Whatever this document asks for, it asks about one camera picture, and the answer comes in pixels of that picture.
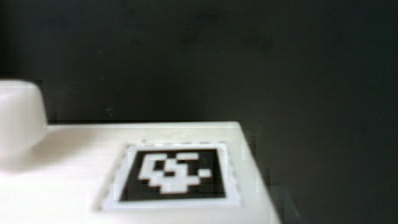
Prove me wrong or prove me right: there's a white drawer box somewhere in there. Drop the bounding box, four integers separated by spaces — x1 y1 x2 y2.
0 79 283 224

